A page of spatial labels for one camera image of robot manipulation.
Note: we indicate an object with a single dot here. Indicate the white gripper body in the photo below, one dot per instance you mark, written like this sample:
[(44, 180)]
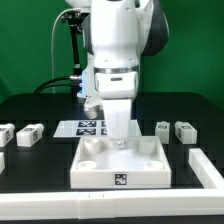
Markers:
[(117, 91)]

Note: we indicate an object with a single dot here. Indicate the white square tabletop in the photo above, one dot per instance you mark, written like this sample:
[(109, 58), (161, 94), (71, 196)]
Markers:
[(101, 164)]

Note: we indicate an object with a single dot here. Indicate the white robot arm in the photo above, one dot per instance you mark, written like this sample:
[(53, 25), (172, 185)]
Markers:
[(116, 34)]

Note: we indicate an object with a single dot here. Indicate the white sheet with markers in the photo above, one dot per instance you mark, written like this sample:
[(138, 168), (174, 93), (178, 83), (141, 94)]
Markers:
[(77, 128)]

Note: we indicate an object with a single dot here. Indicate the white L-shaped fence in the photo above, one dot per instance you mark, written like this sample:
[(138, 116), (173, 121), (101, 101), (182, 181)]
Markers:
[(208, 200)]

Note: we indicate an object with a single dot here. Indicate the white part left edge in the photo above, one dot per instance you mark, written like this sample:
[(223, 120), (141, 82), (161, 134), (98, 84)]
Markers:
[(2, 162)]

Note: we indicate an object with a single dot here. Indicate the black camera stand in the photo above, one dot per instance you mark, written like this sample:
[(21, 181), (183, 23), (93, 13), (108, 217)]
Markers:
[(74, 19)]

